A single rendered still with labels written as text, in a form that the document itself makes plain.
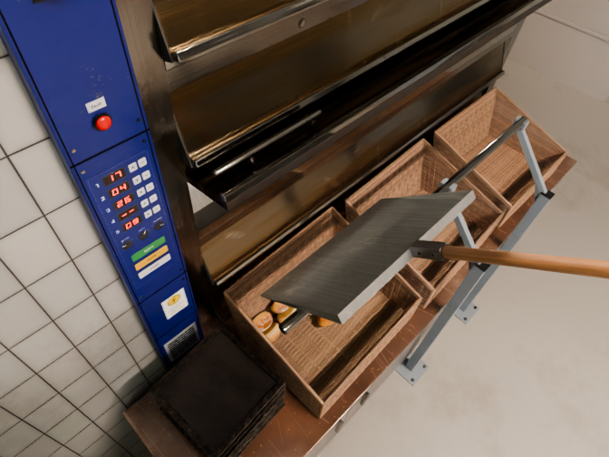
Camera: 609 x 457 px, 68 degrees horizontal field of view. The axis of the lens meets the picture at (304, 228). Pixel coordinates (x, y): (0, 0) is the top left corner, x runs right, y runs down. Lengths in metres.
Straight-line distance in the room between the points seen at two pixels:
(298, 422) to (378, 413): 0.74
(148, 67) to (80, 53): 0.15
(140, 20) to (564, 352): 2.52
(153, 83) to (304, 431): 1.19
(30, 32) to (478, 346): 2.34
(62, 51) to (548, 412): 2.44
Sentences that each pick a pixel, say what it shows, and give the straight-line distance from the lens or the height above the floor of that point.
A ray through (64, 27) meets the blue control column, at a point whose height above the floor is 1.83.
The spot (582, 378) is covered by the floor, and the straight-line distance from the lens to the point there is 2.79.
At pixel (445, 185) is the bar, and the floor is 1.17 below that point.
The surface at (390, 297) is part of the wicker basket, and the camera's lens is 1.86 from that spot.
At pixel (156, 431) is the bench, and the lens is 1.68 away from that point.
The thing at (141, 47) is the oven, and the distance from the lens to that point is 0.87.
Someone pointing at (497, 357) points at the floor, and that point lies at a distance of 2.61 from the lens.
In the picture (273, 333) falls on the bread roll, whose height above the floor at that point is 0.65.
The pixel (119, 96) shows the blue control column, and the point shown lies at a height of 1.69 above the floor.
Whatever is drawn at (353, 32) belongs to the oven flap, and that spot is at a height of 1.55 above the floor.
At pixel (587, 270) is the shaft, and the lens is 0.91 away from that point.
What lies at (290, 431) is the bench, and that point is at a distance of 1.64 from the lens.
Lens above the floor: 2.18
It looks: 53 degrees down
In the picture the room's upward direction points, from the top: 6 degrees clockwise
